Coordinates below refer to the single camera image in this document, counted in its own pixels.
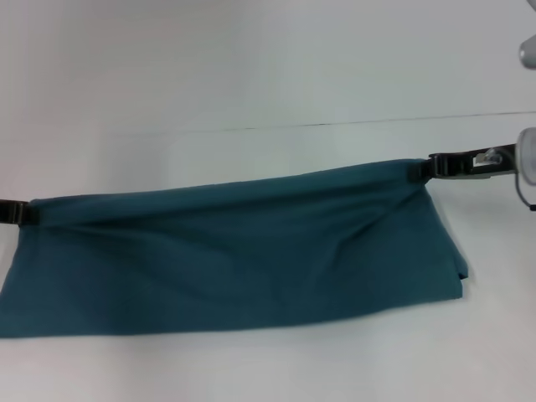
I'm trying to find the teal blue shirt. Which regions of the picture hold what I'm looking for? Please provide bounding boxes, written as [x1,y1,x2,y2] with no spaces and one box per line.
[0,157,470,340]

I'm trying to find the right gripper metal cable plug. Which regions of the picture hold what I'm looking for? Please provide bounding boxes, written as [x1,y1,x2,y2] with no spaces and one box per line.
[472,149,536,211]

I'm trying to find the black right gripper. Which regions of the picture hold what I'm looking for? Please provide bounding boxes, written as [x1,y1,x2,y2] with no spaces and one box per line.
[408,143,521,184]

